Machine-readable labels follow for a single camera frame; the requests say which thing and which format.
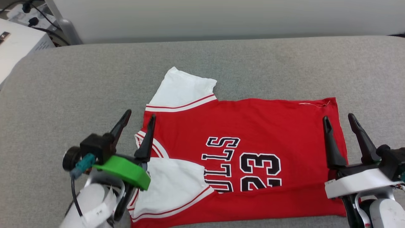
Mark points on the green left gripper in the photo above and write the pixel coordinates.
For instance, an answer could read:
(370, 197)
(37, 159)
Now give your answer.
(126, 171)

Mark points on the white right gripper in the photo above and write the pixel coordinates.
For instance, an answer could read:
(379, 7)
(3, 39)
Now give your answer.
(357, 182)

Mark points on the red and white basketball jersey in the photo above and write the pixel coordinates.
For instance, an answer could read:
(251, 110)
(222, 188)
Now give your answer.
(269, 133)

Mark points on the white paper tag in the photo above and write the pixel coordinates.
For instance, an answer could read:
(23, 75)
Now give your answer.
(101, 209)

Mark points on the white metal equipment box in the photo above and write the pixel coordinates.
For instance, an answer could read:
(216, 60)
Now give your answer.
(19, 47)

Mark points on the white partition panel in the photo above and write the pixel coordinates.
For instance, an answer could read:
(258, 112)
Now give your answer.
(221, 17)

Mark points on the black power plug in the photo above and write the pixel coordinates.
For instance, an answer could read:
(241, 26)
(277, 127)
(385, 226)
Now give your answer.
(26, 8)
(33, 22)

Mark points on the white power strip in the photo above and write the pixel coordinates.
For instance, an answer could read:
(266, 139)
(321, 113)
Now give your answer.
(19, 17)

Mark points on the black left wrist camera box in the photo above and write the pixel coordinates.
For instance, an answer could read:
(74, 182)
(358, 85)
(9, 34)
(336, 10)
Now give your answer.
(96, 147)

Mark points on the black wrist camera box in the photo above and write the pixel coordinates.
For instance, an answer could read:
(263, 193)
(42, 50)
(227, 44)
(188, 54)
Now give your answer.
(96, 147)
(392, 161)

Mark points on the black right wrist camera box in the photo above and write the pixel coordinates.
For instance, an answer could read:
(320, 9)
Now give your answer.
(392, 161)

